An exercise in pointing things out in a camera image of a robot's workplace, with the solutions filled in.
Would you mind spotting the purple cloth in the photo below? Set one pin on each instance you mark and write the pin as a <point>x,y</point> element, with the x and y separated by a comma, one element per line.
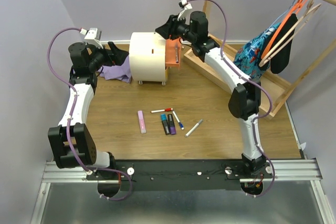
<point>122,72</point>

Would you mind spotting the black garment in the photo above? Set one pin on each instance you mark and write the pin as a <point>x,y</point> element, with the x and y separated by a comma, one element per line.
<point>279,62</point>

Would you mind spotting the wooden clothes rack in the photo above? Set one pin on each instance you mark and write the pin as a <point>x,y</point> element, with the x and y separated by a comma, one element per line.
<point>278,88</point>

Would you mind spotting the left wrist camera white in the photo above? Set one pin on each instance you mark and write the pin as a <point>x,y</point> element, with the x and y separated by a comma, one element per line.
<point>92,36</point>

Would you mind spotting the round cream drawer organizer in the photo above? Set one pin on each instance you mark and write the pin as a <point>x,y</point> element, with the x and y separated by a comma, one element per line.
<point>151,56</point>

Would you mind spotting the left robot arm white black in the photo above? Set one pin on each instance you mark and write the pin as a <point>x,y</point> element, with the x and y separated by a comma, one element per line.
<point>71,142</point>

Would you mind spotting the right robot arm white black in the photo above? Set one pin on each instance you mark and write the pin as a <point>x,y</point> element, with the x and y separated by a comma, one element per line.
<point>245,94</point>

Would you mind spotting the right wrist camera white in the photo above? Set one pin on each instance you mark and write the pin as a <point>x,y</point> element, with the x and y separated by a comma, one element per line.
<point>186,7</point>

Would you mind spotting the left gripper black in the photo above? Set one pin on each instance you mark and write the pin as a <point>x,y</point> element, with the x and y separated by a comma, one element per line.
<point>113,56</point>

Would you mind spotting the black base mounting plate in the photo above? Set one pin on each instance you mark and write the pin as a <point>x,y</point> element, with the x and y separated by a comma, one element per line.
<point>182,174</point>

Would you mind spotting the red capped white marker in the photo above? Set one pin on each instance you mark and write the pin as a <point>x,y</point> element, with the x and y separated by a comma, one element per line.
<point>162,110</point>

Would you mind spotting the blue patterned garment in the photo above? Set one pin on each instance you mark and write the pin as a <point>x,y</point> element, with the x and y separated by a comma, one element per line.
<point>248,57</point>

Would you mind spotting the blue capped black highlighter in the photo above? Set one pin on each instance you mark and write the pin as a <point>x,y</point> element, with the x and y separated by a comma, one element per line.
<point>165,123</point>

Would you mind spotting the blue capped white marker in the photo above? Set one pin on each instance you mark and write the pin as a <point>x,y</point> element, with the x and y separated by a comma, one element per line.
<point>178,120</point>

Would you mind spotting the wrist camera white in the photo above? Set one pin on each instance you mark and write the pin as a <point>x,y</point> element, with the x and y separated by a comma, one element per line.
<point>186,7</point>
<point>92,36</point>

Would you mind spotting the blue patterned pen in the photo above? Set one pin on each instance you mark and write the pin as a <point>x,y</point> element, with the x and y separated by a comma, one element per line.
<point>176,54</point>

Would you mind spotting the pink highlighter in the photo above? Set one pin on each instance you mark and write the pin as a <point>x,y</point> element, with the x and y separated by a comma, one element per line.
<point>141,122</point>

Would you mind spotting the purple capped black highlighter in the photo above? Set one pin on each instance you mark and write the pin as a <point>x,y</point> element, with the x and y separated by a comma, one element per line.
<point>171,124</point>

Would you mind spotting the aluminium frame rail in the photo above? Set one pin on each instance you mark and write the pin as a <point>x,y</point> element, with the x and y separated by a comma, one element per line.
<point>293,195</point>

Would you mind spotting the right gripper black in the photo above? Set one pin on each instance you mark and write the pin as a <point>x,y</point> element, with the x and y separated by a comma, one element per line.
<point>169,27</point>

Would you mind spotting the beige wooden hanger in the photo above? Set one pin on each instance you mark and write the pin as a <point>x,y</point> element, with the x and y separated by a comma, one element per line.
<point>310,10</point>

